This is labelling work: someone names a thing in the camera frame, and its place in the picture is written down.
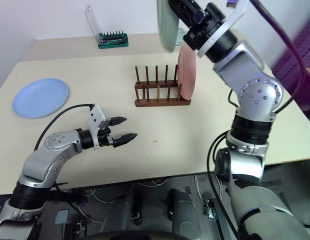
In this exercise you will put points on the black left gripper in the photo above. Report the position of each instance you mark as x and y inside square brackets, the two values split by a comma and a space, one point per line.
[105, 140]

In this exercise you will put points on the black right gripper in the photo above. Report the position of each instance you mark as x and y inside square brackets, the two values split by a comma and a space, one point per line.
[202, 32]

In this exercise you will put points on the green plate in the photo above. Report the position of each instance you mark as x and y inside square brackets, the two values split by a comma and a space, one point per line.
[167, 27]

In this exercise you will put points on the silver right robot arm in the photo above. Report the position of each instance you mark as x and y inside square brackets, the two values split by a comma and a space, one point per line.
[260, 95]

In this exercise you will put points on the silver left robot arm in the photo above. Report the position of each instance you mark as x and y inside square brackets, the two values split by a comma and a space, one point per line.
[40, 160]

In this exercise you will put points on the wooden dish rack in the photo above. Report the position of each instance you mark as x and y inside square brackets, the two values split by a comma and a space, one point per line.
[157, 100]

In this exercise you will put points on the pink plate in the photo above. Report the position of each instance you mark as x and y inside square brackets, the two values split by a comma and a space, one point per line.
[187, 75]

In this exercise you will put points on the green screwdriver bit case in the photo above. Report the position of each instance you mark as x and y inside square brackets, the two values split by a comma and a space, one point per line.
[112, 41]

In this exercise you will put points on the dark rounded leg shell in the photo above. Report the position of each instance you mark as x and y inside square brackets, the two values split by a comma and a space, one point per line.
[120, 212]
[182, 212]

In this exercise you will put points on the blue plate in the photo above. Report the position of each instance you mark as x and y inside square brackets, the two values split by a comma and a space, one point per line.
[41, 97]

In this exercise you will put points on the small grey box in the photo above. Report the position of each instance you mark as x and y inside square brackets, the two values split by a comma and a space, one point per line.
[62, 217]

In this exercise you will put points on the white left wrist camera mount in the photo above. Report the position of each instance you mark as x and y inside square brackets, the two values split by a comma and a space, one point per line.
[93, 120]

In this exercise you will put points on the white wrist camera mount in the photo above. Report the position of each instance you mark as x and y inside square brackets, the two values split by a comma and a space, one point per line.
[93, 120]
[232, 18]

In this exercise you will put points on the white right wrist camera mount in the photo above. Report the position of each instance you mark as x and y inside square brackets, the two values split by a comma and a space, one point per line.
[232, 18]

